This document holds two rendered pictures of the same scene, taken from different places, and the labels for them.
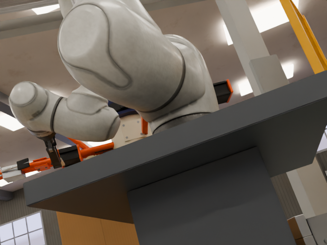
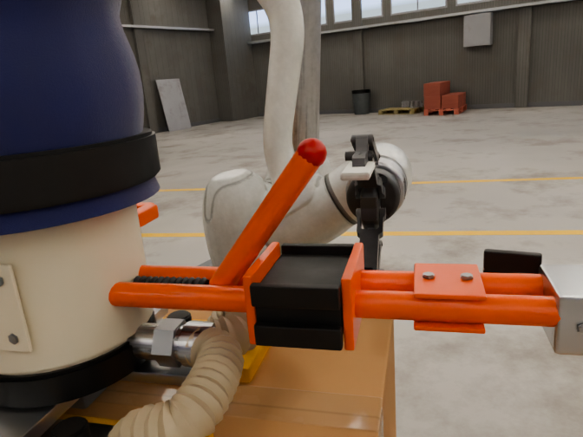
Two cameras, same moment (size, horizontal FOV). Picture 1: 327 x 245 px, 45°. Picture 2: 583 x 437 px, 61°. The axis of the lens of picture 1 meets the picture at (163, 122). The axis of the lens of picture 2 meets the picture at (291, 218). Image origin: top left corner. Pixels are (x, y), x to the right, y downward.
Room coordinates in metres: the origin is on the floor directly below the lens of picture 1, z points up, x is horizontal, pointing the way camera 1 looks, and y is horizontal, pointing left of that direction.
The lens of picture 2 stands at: (1.78, 0.53, 1.24)
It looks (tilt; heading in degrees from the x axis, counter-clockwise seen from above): 16 degrees down; 204
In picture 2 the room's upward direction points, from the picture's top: 5 degrees counter-clockwise
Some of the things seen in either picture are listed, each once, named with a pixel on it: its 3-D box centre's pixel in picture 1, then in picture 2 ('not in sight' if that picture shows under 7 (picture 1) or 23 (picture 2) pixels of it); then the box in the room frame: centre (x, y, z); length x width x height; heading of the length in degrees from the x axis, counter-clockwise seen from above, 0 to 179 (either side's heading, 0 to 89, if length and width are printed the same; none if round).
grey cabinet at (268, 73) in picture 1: (270, 76); not in sight; (2.54, -0.80, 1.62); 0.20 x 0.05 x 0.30; 100
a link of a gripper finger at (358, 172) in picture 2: not in sight; (358, 170); (1.27, 0.38, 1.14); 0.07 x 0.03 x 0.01; 9
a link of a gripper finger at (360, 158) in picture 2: not in sight; (360, 149); (1.24, 0.37, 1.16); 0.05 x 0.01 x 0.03; 9
